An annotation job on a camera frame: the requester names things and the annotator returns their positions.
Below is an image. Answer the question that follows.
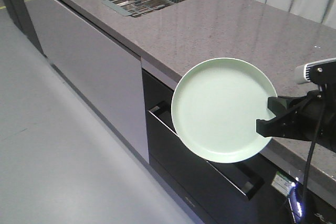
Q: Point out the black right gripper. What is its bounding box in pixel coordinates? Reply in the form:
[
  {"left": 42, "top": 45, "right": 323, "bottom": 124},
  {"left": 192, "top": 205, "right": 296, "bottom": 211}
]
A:
[{"left": 256, "top": 90, "right": 335, "bottom": 152}]

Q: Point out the light green round plate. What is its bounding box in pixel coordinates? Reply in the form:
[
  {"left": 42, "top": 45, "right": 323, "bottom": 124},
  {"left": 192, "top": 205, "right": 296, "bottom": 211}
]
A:
[{"left": 171, "top": 58, "right": 277, "bottom": 163}]

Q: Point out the green metal dish drying rack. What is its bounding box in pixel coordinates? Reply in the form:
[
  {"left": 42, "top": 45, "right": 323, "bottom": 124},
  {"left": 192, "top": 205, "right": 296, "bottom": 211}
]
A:
[{"left": 102, "top": 0, "right": 185, "bottom": 18}]

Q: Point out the black dishwasher drawer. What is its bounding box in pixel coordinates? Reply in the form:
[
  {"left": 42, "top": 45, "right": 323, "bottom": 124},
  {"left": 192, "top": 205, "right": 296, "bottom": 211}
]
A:
[{"left": 142, "top": 71, "right": 335, "bottom": 223}]

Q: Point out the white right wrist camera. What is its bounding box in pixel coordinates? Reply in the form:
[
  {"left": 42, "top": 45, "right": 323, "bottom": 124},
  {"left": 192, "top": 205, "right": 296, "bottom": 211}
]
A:
[{"left": 294, "top": 58, "right": 335, "bottom": 84}]

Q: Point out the black right camera cable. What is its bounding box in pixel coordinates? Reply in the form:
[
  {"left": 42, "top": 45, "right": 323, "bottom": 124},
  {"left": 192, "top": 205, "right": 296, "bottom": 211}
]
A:
[{"left": 299, "top": 84, "right": 328, "bottom": 224}]

